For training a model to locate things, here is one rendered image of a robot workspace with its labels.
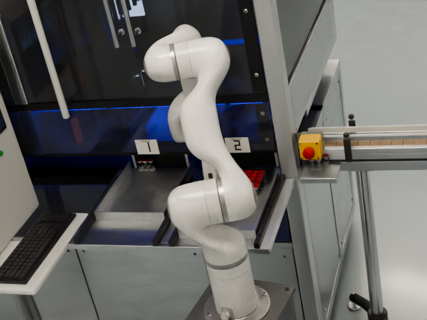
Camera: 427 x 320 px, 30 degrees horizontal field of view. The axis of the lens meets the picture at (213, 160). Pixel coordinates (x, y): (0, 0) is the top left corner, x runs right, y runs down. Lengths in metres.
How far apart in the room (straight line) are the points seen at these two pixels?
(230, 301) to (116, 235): 0.63
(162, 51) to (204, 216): 0.45
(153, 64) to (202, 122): 0.20
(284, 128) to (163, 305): 1.02
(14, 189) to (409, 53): 3.53
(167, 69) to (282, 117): 0.66
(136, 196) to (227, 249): 0.82
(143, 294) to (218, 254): 1.24
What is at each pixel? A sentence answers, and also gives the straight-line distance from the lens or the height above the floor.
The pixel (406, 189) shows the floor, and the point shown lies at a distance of 4.27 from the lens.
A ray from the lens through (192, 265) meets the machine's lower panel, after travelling 3.13.
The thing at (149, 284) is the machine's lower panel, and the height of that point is 0.38.
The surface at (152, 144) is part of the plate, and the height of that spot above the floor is 1.03.
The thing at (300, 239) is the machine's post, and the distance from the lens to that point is 2.93.
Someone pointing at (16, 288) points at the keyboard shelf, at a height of 0.80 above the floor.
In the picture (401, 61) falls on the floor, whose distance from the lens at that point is 5.70.
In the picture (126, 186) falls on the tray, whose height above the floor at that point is 0.88.
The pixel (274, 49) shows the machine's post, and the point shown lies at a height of 1.37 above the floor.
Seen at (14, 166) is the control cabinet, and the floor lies 1.02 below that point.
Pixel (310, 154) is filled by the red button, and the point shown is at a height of 1.00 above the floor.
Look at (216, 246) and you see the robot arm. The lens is 2.10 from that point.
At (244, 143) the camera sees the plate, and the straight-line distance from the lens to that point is 2.74.
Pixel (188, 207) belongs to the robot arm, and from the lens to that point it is 2.03.
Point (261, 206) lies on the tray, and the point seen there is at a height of 0.88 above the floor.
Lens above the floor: 2.33
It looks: 29 degrees down
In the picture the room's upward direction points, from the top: 12 degrees counter-clockwise
